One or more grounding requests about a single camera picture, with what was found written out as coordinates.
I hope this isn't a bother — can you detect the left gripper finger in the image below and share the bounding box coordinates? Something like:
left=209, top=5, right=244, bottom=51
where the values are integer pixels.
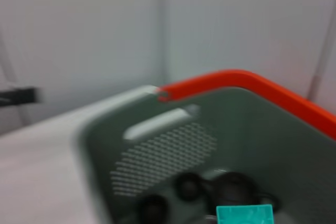
left=0, top=87, right=38, bottom=108

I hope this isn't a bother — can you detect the teal square brick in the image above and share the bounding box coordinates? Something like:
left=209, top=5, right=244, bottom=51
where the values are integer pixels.
left=216, top=204, right=275, bottom=224

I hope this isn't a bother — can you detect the small black clay teacup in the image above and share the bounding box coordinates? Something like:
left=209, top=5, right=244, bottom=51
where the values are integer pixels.
left=136, top=194, right=169, bottom=224

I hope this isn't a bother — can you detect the grey perforated storage bin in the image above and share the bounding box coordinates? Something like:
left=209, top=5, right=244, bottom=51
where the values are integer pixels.
left=72, top=84, right=336, bottom=224

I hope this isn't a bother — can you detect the black clay teapot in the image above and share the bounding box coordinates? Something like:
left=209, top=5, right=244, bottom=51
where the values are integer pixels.
left=173, top=170, right=280, bottom=216

